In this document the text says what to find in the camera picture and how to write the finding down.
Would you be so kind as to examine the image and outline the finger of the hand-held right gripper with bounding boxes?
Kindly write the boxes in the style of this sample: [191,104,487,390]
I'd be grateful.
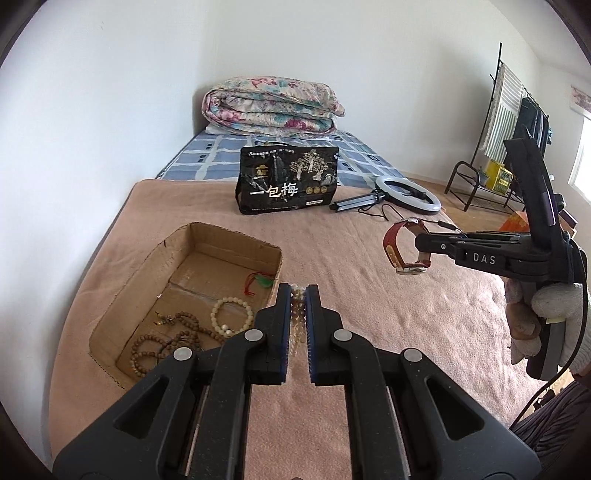
[414,230,467,259]

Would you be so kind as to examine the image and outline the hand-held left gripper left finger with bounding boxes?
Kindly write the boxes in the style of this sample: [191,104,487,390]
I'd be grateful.
[53,282,293,480]

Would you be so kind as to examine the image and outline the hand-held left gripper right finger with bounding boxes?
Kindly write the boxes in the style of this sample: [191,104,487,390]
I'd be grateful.
[305,285,542,480]

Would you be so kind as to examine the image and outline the clear bead bracelet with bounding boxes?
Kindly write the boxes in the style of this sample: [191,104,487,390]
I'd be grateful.
[290,285,308,344]

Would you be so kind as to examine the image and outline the red strap wristwatch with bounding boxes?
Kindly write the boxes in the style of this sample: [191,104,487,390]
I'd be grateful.
[383,218,432,276]

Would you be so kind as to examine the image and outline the white bead bracelet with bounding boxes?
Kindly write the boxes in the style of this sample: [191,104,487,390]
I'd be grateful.
[210,296,256,342]

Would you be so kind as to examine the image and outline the brown wooden bead necklace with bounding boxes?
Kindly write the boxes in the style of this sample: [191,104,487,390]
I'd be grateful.
[130,310,204,376]

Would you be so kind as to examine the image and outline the cardboard box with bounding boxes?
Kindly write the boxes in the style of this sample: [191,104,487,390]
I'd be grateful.
[88,222,283,393]

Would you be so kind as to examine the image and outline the person's right hand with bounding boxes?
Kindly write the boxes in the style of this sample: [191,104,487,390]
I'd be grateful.
[504,276,591,376]

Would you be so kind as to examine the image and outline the orange box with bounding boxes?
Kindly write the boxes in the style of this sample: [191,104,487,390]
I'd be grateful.
[501,210,529,234]

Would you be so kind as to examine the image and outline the pink blanket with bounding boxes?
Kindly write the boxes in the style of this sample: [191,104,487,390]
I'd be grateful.
[46,178,527,480]

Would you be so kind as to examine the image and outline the black metal shoe rack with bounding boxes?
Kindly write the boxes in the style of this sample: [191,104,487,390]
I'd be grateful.
[444,161,525,213]

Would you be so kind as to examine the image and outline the yellow box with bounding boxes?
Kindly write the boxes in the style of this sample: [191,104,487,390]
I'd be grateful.
[485,159,514,192]

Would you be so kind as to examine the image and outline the black folded tripod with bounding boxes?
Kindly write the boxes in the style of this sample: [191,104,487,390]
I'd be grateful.
[329,194,386,213]

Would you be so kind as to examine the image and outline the window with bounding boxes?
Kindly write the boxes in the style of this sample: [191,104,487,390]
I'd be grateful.
[570,83,591,190]

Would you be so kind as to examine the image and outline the black snack bag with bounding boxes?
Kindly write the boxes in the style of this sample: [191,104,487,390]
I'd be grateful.
[235,147,340,216]

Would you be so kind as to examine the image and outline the dark hanging clothes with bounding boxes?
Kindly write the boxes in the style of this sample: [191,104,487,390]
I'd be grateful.
[515,95,552,153]

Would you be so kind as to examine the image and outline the striped towel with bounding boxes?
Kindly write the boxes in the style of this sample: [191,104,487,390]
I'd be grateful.
[480,62,525,160]

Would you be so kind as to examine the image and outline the person's dark trousers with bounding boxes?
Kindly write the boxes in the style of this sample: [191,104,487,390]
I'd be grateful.
[510,378,591,462]

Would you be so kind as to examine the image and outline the blue checked bedsheet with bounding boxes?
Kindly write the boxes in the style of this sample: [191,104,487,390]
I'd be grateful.
[154,129,407,183]

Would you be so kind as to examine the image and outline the black metal clothes rack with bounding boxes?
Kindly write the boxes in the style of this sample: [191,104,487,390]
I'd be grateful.
[473,42,552,195]

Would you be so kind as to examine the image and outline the folded floral quilt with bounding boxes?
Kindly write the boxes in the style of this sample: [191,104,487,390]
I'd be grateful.
[203,77,346,137]

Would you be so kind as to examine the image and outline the black ring light cable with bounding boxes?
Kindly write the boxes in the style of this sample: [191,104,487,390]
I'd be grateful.
[358,203,460,232]

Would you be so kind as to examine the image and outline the white ring light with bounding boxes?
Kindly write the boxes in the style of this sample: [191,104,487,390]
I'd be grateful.
[373,174,441,216]

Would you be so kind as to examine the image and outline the green pendant on red string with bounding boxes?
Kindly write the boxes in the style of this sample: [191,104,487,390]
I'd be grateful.
[244,272,278,296]

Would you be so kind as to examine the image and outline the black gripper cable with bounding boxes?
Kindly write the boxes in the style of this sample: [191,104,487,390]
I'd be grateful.
[510,258,591,430]

